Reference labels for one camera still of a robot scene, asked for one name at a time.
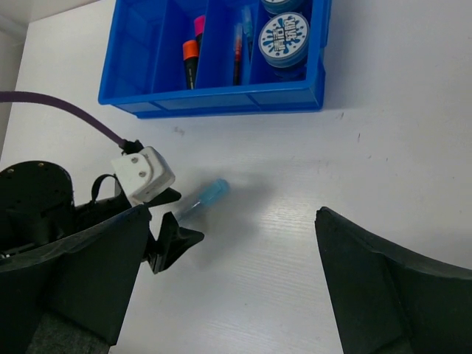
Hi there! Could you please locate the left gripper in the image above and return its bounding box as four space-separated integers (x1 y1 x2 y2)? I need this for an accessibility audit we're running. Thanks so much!
74 175 204 274

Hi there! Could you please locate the pink highlighter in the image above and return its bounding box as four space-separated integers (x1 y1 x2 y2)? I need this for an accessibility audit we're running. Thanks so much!
194 15 206 49

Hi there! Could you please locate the red gel pen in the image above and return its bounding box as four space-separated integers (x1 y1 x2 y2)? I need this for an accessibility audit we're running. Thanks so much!
233 23 243 86

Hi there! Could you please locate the orange highlighter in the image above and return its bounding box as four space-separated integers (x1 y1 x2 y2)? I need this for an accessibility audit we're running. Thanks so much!
182 40 199 89

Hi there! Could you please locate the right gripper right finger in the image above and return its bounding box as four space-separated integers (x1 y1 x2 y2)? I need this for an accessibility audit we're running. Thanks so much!
315 206 471 353

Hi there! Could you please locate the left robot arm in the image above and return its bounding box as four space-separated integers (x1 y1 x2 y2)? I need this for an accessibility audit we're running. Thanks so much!
1 161 204 274

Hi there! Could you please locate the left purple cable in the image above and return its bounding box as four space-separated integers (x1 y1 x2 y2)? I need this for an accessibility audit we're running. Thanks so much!
0 91 128 148

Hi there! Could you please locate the blue plastic divided bin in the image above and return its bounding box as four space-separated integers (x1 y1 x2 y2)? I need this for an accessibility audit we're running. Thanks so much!
98 1 331 119

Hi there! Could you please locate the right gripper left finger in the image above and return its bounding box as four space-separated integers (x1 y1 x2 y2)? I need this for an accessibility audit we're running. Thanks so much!
1 206 150 353

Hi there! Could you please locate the light blue highlighter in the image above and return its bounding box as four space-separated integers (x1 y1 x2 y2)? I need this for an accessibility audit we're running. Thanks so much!
176 178 230 223

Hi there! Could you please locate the blue gel pen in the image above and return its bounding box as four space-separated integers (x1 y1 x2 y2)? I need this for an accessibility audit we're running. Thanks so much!
242 6 254 59

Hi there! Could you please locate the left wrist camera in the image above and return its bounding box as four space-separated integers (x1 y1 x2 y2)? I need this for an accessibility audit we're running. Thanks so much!
111 147 176 207

